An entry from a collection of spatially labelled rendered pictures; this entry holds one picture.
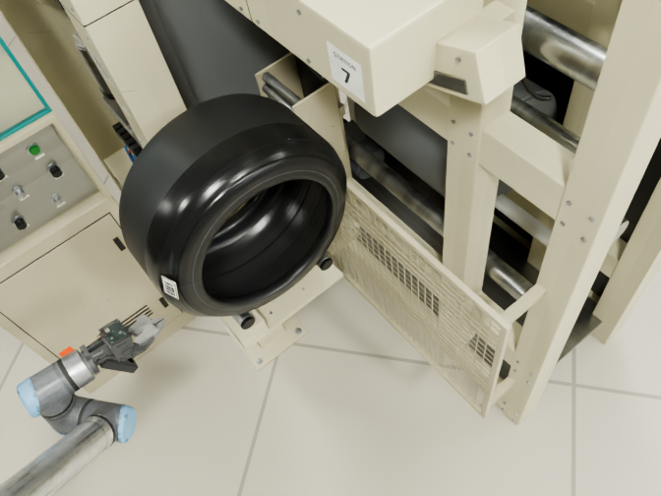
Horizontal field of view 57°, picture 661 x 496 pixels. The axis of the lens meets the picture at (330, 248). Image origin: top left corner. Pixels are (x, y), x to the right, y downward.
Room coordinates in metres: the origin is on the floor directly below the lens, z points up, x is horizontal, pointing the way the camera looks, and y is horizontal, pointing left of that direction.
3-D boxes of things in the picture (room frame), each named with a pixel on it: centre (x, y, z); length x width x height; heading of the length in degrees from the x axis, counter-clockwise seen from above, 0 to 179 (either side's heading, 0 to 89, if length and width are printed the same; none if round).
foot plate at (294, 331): (1.26, 0.36, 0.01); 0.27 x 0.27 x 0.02; 27
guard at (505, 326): (0.98, -0.17, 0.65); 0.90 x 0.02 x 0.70; 27
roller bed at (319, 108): (1.41, -0.01, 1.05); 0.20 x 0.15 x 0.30; 27
